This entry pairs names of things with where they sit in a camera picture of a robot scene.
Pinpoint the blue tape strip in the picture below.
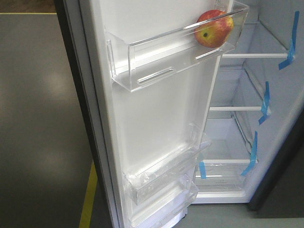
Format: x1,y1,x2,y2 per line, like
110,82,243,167
241,131,258,176
278,10,300,70
199,161,207,179
258,81,271,125

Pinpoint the blue tape strip lower right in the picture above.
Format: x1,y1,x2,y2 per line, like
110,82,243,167
241,131,258,176

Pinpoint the clear door bin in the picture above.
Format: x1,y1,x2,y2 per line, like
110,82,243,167
128,174,198,228
107,0,249,92
123,123,211,205

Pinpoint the lower glass fridge shelf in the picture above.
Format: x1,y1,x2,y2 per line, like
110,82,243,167
200,116,259,164

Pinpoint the blue tape strip upper right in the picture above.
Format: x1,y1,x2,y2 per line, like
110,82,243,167
278,10,300,70

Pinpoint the red yellow apple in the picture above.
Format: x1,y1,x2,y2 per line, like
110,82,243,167
194,16,234,48

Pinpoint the middle glass fridge shelf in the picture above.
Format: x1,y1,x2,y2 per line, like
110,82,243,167
209,67,273,116

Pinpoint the clear lower door bin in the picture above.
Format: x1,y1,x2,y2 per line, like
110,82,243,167
128,174,198,228

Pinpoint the glass fridge shelf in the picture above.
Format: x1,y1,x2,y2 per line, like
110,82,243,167
200,116,259,164
222,23,288,59
209,67,273,116

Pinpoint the clear upper door bin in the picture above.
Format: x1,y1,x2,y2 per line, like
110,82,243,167
107,0,249,92

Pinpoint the blue tape strip lower left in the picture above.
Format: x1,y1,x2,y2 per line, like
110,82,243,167
199,161,207,179

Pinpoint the upper glass fridge shelf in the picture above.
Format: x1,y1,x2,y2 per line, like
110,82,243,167
222,23,288,59

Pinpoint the open fridge door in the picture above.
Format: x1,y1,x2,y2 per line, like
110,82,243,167
53,0,235,228

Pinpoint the clear crisper drawer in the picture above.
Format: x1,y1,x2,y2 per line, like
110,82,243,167
195,163,247,192

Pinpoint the blue tape strip middle right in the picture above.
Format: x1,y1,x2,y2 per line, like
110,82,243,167
258,81,271,125

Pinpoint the clear middle door bin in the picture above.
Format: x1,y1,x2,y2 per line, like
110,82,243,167
123,123,211,205

